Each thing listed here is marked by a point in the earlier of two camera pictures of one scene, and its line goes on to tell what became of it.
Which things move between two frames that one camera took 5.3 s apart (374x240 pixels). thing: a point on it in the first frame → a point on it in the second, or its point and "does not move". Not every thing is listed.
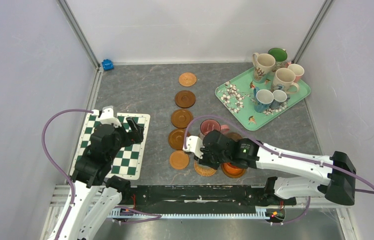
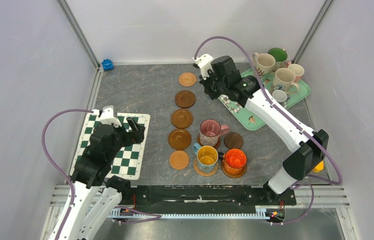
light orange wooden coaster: [179, 159] does not move
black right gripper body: [203, 156] → [211, 82]
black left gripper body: [124, 138] does not move
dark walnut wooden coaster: [234, 135] does not move
